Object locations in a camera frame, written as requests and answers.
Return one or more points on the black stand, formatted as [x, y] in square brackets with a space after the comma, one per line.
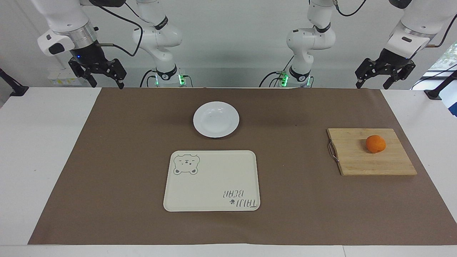
[437, 92]
[16, 89]

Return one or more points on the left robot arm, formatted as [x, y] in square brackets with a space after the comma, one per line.
[310, 39]

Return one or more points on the wooden cutting board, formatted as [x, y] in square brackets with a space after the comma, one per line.
[371, 162]

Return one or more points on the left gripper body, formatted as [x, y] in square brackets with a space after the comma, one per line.
[394, 59]

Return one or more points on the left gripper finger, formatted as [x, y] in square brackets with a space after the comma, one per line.
[401, 71]
[367, 67]

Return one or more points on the white wall box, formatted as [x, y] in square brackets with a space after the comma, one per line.
[62, 77]

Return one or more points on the orange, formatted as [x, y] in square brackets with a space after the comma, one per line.
[375, 144]

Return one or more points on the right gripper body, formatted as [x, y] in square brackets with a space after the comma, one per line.
[88, 55]

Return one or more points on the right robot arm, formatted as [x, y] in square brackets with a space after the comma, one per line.
[160, 37]

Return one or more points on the cream tray with bear print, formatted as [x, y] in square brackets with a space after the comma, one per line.
[214, 180]

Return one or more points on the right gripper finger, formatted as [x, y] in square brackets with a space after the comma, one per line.
[117, 71]
[81, 69]

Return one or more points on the white round plate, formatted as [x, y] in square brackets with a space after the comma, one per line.
[216, 119]

